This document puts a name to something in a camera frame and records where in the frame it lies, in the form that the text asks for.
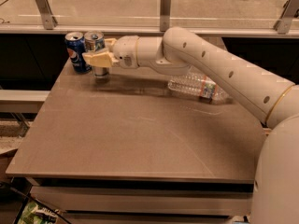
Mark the middle metal railing bracket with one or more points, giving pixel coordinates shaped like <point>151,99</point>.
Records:
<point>165,8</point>

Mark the right metal railing bracket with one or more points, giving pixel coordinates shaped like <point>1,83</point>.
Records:
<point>290,12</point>

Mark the silver blue redbull can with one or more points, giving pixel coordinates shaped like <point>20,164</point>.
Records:
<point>94,41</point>

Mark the green snack bag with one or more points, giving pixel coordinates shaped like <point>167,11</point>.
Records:
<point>34,213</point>

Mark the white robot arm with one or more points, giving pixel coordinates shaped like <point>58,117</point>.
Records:
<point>273,100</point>

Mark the blue pepsi can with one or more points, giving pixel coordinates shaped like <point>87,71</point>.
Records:
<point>75,45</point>

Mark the metal railing bracket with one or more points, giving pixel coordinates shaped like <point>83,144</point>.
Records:
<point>48,20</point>
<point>165,8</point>
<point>290,12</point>

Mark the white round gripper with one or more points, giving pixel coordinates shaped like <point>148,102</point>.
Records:
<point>125,50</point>

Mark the clear plastic water bottle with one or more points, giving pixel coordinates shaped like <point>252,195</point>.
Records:
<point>200,86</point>

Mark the left metal railing bracket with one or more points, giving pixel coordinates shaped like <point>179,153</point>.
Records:
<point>48,20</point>

